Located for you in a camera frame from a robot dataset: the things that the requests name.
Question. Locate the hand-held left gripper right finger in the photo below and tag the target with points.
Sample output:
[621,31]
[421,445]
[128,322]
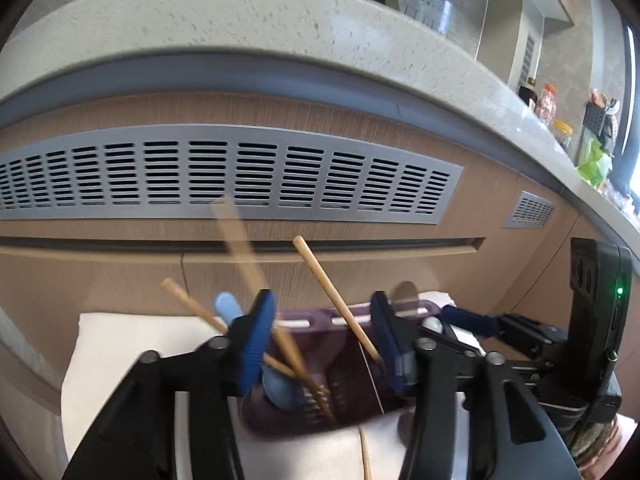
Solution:
[385,340]

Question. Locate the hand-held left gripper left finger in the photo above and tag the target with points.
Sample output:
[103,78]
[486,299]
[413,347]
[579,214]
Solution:
[257,340]

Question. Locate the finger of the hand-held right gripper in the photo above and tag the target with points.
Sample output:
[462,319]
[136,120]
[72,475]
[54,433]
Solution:
[467,321]

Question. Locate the white ceramic spoon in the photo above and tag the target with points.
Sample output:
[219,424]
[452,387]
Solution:
[432,325]

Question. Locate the dark purple plastic bin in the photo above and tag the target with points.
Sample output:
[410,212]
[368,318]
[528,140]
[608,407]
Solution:
[340,355]

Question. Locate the light blue ceramic spoon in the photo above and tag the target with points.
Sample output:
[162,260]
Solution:
[282,387]

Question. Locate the wooden chopstick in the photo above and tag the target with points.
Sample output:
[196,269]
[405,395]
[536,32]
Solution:
[250,270]
[366,455]
[195,307]
[335,300]

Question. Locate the person's right forearm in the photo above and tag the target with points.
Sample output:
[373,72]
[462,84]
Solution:
[595,445]

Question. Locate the small grey vent grille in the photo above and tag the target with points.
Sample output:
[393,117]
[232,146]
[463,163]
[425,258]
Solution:
[530,210]

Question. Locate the white table cloth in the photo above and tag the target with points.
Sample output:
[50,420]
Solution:
[125,360]

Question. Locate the green plastic bag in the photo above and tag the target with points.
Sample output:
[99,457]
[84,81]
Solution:
[595,165]

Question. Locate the long grey vent grille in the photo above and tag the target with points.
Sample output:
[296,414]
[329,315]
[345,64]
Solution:
[225,180]

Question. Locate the yellow lid jar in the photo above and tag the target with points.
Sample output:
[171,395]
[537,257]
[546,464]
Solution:
[564,136]

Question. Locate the black utensil rack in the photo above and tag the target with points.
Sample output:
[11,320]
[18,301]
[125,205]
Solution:
[597,122]

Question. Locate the dark sauce bottle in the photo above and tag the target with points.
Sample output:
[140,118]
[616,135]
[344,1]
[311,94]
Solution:
[527,94]

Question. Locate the stone kitchen countertop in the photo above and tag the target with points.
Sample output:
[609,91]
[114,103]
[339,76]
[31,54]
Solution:
[250,35]

